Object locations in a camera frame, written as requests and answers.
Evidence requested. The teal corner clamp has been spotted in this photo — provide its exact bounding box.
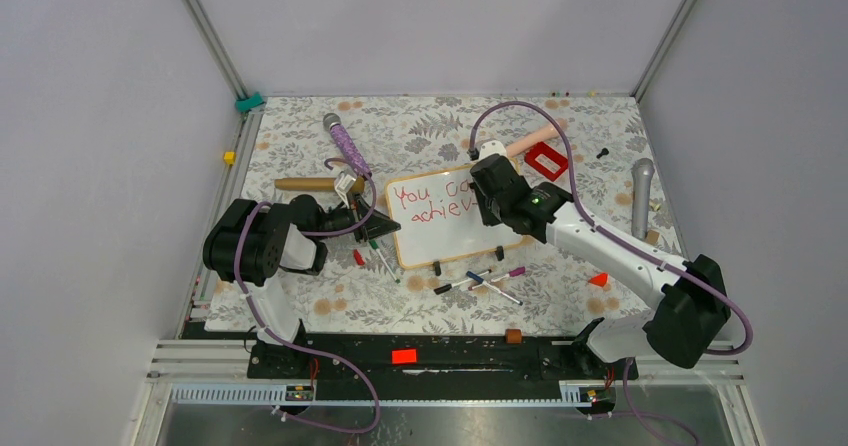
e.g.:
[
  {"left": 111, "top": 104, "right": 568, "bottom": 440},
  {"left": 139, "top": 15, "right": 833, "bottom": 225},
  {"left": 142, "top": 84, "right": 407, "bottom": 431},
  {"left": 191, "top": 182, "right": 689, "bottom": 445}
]
[{"left": 235, "top": 92, "right": 265, "bottom": 114}]

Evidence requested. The yellow framed whiteboard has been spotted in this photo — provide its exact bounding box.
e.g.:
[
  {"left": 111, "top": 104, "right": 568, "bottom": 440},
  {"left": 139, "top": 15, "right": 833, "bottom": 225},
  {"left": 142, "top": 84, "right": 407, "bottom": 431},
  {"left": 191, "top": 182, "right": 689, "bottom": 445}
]
[{"left": 385, "top": 164, "right": 523, "bottom": 270}]

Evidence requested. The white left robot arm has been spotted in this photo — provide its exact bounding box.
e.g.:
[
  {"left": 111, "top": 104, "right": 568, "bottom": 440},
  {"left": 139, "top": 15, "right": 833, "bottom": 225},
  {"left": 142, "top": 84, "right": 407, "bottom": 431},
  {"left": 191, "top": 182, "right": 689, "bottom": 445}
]
[{"left": 202, "top": 194, "right": 401, "bottom": 377}]

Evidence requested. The pink toy microphone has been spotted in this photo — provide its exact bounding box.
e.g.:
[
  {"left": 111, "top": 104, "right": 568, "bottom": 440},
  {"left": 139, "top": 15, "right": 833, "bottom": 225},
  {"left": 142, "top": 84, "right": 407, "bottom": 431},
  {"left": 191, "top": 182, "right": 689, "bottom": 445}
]
[{"left": 505, "top": 125, "right": 559, "bottom": 157}]

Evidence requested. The red tape label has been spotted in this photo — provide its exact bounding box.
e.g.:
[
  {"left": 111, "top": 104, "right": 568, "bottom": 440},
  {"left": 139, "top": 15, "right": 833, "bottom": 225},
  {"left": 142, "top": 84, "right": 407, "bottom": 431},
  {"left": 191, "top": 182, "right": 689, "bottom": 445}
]
[{"left": 390, "top": 348, "right": 418, "bottom": 365}]

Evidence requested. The green capped whiteboard marker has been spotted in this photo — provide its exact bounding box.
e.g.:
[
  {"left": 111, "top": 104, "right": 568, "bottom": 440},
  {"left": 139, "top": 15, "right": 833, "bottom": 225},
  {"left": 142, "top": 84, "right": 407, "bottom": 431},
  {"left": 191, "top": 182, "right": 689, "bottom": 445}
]
[{"left": 369, "top": 240, "right": 400, "bottom": 284}]

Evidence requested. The silver toy microphone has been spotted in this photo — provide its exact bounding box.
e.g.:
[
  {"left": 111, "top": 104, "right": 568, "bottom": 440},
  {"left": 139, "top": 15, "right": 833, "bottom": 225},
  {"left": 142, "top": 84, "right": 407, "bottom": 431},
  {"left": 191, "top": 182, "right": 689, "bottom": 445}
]
[{"left": 631, "top": 158, "right": 655, "bottom": 240}]

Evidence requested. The magenta capped whiteboard marker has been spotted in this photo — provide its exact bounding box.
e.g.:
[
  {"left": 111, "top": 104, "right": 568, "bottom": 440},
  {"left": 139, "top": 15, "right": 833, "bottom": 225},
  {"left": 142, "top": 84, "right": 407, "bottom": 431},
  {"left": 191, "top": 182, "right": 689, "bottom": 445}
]
[{"left": 466, "top": 267, "right": 526, "bottom": 290}]

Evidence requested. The blue capped whiteboard marker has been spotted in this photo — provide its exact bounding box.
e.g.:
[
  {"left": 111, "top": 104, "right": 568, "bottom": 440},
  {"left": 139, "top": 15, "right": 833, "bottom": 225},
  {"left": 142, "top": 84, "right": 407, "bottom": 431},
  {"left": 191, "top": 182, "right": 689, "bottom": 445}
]
[{"left": 480, "top": 283, "right": 524, "bottom": 306}]

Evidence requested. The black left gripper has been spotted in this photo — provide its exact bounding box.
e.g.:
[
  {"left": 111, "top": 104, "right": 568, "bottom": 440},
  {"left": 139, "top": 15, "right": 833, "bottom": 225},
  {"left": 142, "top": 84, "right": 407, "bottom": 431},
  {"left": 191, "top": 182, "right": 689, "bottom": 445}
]
[{"left": 313, "top": 191, "right": 400, "bottom": 242}]

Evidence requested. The floral patterned table mat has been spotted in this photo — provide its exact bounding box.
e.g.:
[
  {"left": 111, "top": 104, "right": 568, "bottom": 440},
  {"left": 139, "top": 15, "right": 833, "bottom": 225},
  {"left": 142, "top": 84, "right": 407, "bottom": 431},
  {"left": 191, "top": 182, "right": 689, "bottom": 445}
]
[{"left": 240, "top": 96, "right": 652, "bottom": 336}]

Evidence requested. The red marker cap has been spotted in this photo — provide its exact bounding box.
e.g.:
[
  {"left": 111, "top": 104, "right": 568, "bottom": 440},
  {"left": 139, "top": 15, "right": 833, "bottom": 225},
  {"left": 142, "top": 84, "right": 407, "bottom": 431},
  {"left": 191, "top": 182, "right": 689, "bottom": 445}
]
[{"left": 353, "top": 250, "right": 366, "bottom": 266}]

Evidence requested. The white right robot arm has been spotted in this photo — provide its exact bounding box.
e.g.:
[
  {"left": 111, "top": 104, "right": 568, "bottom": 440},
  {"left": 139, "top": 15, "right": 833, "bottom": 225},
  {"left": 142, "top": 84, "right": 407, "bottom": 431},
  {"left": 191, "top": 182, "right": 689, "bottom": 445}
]
[{"left": 470, "top": 154, "right": 731, "bottom": 378}]

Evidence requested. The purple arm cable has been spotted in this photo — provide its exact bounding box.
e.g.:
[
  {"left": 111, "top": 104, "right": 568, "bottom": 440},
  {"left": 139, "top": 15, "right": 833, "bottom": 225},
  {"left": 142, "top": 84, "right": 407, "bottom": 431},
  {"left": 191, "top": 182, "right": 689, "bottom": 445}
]
[
  {"left": 233, "top": 158, "right": 382, "bottom": 435},
  {"left": 467, "top": 100, "right": 755, "bottom": 446}
]

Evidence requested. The red rectangular plastic box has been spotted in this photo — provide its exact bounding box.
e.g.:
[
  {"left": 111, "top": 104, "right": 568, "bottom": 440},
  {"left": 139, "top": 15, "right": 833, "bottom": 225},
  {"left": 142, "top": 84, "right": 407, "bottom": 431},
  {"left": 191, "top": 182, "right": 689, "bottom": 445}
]
[{"left": 524, "top": 142, "right": 569, "bottom": 182}]

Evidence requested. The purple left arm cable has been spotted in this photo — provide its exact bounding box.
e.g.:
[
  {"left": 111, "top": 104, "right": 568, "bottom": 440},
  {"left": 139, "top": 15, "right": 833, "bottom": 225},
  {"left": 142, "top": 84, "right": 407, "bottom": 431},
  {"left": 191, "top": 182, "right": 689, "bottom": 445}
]
[{"left": 233, "top": 158, "right": 382, "bottom": 435}]

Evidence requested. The purple glitter toy microphone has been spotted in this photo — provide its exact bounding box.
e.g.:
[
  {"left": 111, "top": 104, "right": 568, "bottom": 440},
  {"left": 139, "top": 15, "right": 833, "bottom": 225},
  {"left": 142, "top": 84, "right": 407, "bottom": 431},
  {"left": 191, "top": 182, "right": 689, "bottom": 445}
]
[{"left": 323, "top": 113, "right": 372, "bottom": 179}]

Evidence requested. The small tan wooden block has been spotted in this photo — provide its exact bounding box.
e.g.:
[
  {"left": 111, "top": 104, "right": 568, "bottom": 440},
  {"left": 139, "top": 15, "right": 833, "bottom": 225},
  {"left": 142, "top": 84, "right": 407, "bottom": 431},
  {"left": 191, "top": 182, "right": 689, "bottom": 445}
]
[{"left": 645, "top": 230, "right": 660, "bottom": 245}]

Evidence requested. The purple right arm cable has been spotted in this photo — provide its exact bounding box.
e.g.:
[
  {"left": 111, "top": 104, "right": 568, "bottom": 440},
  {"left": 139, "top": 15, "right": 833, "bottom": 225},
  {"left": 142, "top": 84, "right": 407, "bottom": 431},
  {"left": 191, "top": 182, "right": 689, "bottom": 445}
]
[{"left": 467, "top": 100, "right": 755, "bottom": 446}]

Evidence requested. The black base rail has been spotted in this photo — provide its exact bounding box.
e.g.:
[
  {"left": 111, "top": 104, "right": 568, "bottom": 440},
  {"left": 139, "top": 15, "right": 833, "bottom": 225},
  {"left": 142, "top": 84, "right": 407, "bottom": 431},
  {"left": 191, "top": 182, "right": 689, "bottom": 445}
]
[{"left": 247, "top": 333, "right": 638, "bottom": 401}]

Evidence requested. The red triangular block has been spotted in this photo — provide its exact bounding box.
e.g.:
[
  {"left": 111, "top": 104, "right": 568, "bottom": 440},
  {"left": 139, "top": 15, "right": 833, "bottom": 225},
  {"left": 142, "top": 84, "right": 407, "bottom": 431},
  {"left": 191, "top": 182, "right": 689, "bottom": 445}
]
[{"left": 588, "top": 273, "right": 609, "bottom": 288}]

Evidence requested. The black capped whiteboard marker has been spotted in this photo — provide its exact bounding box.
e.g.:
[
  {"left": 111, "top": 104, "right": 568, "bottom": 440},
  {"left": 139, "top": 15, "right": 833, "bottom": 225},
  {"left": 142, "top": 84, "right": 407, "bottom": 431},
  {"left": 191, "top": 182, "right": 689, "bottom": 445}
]
[{"left": 433, "top": 269, "right": 493, "bottom": 295}]

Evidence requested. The brown cylinder block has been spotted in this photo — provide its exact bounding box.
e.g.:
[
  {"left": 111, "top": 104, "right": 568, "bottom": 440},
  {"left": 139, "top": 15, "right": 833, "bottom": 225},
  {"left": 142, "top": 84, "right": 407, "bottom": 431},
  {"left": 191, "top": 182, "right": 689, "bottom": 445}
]
[{"left": 504, "top": 328, "right": 523, "bottom": 345}]

